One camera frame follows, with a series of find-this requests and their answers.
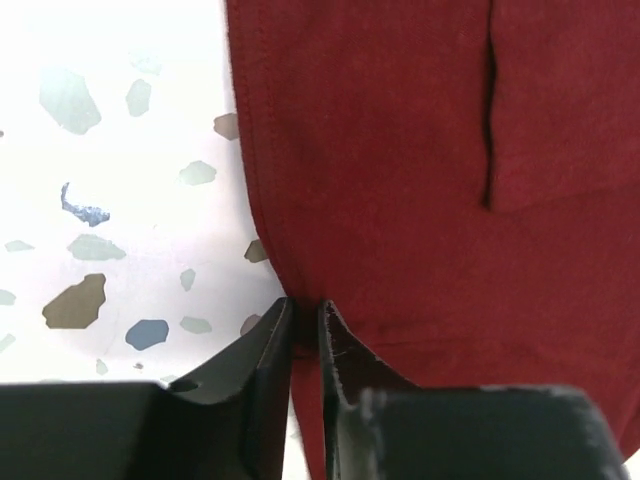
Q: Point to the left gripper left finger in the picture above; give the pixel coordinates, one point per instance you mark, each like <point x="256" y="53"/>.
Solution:
<point x="241" y="396"/>

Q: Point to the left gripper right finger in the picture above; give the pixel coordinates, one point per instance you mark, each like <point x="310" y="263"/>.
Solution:
<point x="356" y="385"/>

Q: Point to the dark red t shirt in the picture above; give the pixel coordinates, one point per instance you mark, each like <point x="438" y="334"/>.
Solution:
<point x="460" y="178"/>

